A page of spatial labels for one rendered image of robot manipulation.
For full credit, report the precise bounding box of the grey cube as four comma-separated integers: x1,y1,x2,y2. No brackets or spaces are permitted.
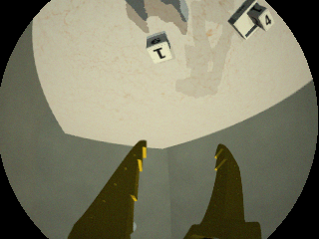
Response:
247,4,274,31
146,36,172,64

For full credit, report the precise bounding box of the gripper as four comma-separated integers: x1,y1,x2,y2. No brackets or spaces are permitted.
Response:
68,140,261,239

